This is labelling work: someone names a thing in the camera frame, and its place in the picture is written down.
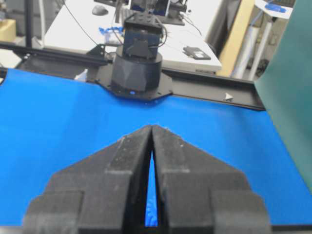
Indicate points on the blue table mat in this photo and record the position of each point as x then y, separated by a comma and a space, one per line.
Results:
48, 123

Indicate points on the black device on desk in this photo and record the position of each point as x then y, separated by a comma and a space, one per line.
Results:
196, 53

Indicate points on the green backdrop sheet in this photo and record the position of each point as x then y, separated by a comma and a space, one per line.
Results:
285, 88

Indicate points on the small blue gear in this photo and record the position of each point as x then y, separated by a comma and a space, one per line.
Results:
151, 219

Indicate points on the black aluminium frame rail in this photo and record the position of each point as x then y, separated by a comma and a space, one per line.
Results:
185, 84

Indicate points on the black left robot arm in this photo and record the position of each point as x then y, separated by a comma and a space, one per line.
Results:
136, 71

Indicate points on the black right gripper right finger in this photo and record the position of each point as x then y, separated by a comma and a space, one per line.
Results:
200, 194

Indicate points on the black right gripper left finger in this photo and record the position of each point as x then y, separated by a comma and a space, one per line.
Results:
104, 193

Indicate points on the grey computer mouse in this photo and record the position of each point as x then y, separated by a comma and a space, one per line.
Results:
99, 10

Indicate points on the white background desk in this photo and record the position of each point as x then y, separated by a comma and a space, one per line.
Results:
76, 29

